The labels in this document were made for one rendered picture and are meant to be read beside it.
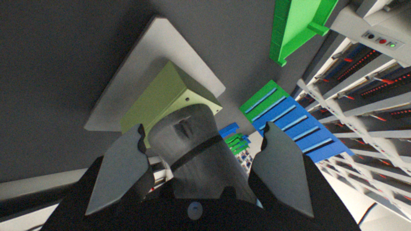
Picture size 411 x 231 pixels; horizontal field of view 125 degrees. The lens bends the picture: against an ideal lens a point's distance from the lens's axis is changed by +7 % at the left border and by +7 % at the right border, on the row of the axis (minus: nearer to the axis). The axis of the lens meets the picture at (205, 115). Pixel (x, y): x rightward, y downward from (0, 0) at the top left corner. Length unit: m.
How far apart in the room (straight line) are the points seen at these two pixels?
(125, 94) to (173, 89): 0.12
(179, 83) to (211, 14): 0.19
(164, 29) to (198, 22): 0.12
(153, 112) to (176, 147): 0.09
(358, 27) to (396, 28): 0.10
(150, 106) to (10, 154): 0.42
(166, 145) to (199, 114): 0.10
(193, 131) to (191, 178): 0.09
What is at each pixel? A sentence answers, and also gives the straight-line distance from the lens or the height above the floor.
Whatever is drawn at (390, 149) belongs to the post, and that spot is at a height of 0.79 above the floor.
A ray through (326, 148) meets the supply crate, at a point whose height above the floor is 0.49.
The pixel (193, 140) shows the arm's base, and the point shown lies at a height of 0.22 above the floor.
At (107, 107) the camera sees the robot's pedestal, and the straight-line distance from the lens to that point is 0.33.
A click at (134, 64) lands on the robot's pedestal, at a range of 0.26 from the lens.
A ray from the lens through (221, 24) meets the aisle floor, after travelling 0.37.
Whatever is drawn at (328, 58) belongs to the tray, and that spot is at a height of 0.09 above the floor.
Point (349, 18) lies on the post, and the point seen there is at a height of 0.05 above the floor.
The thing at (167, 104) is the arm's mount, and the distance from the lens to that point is 0.22.
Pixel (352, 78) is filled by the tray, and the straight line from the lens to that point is 1.14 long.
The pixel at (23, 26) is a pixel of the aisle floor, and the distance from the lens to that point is 0.32.
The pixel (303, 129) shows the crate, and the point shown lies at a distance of 0.86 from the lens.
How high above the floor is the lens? 0.28
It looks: 24 degrees down
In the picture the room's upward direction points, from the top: 148 degrees clockwise
